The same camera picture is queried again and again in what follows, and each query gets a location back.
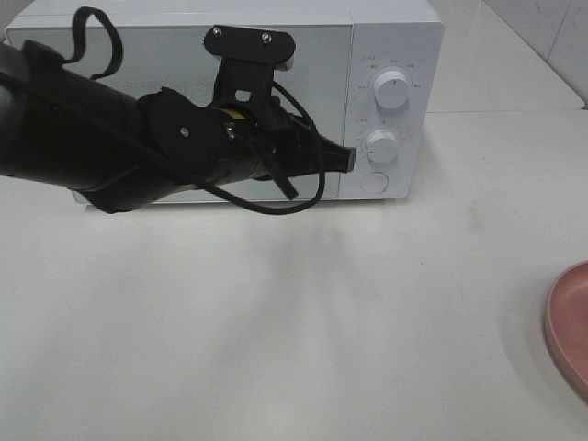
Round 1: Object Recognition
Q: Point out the white microwave oven body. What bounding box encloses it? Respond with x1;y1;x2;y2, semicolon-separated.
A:
1;1;445;215

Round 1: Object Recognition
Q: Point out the white microwave door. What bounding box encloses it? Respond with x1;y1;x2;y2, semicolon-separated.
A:
6;21;352;203

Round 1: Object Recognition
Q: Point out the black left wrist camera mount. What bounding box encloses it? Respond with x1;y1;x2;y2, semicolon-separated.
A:
203;25;296;133

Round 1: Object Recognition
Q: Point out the pink round plate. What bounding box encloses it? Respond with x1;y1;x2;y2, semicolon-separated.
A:
543;261;587;402

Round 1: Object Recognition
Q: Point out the round white door-release button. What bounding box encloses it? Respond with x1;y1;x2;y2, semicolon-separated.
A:
360;172;389;194

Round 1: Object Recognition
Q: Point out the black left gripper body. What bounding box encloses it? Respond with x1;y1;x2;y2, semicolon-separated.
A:
151;89;318;184

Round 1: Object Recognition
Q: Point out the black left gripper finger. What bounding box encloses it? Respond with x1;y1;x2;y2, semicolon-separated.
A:
317;135;356;174

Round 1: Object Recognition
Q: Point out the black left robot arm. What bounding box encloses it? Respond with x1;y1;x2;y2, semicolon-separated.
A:
1;41;356;214

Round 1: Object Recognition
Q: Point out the upper white power knob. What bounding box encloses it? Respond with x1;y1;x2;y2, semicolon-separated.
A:
373;66;412;109

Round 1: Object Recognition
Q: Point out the white timer knob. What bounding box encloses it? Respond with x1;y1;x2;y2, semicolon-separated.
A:
366;130;400;164

